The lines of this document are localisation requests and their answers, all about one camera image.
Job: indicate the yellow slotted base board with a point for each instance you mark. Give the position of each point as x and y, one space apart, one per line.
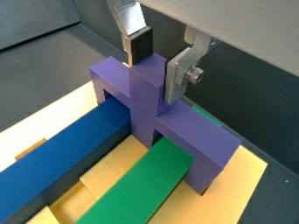
219 206

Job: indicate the green long bar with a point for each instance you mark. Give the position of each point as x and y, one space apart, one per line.
183 154

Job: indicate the purple three-legged block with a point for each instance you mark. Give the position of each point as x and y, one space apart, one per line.
138 87

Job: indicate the blue long bar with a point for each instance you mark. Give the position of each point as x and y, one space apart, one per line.
39 178

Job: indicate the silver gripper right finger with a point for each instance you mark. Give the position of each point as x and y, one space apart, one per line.
182 70

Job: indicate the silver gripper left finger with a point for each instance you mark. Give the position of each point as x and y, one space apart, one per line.
136 34

